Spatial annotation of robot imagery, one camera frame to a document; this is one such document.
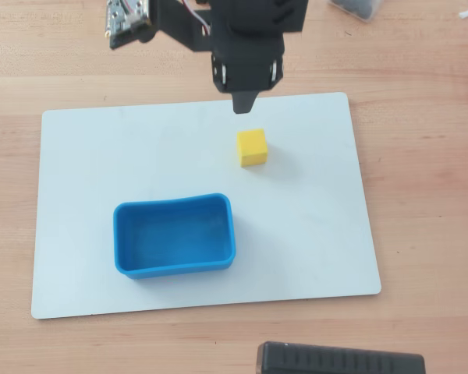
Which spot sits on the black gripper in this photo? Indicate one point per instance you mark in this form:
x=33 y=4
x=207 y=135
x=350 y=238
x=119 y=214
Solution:
x=246 y=75

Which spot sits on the yellow cube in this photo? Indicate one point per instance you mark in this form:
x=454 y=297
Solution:
x=251 y=147

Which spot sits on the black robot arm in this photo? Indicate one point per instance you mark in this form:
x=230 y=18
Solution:
x=261 y=13

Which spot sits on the white rectangular board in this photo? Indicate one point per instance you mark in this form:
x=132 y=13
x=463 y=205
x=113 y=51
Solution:
x=316 y=218

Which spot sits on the blue rectangular bin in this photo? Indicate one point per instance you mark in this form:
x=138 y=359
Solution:
x=171 y=237

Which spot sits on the dark object top right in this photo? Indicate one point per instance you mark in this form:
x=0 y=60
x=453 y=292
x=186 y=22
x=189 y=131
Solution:
x=357 y=8

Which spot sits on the black ribbed device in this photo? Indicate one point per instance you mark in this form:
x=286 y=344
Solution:
x=335 y=360

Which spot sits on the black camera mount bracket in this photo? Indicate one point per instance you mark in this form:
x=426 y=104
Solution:
x=175 y=27

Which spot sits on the green camera circuit board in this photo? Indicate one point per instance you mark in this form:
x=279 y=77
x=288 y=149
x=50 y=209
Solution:
x=126 y=17

